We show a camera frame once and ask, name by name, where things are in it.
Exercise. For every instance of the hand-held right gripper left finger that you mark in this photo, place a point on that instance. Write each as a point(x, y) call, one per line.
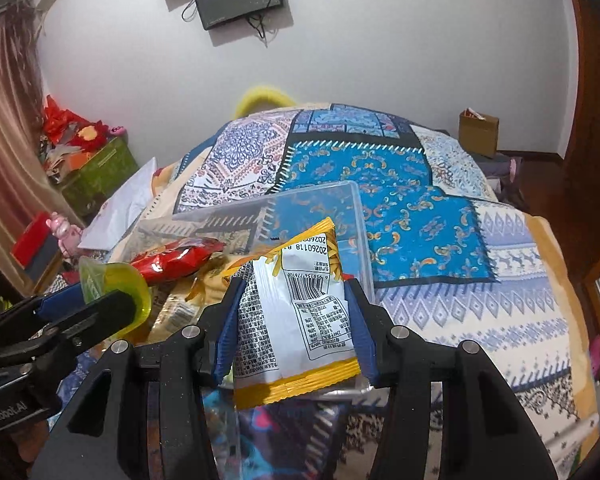
point(224, 340)

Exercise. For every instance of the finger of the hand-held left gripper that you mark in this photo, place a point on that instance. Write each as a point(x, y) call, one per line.
point(60, 302)
point(105, 317)

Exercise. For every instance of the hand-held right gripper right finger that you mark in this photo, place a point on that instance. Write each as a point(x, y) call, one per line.
point(361, 340)

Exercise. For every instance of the green jelly cup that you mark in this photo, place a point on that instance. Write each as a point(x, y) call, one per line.
point(115, 285)

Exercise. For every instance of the yellow white snack packet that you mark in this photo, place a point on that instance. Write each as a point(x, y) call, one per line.
point(290, 320)

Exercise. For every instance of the large red snack packet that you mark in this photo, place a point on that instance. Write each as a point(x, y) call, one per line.
point(180, 260)

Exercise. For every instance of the clear plastic container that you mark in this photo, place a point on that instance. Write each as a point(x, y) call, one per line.
point(310, 210)

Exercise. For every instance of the beige pastry packet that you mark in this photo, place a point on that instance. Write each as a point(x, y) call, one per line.
point(172, 312)

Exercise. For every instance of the orange cracker packet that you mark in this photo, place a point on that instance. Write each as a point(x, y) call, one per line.
point(215, 280)

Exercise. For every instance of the red box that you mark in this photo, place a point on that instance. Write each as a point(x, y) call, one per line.
point(32, 242)

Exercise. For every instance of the pink doll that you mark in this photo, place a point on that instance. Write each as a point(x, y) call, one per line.
point(65, 232)

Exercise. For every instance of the blue patchwork blanket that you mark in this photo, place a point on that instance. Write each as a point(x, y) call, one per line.
point(430, 260)

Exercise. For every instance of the green storage box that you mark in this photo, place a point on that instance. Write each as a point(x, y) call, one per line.
point(102, 175)

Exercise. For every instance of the pile of red plush toys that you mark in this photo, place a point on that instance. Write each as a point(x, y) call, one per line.
point(75, 130)

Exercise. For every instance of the brown striped curtain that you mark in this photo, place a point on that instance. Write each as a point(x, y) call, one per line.
point(5, 135)

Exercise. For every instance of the pink slipper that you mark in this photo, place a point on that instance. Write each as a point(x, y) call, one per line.
point(512, 167)

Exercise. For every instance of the small cardboard box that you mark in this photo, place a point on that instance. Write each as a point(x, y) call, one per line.
point(477, 132)

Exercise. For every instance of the yellow foam hoop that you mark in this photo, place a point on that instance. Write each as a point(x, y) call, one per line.
point(260, 97)

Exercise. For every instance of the brown wooden door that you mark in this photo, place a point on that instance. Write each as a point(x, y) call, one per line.
point(597, 85)

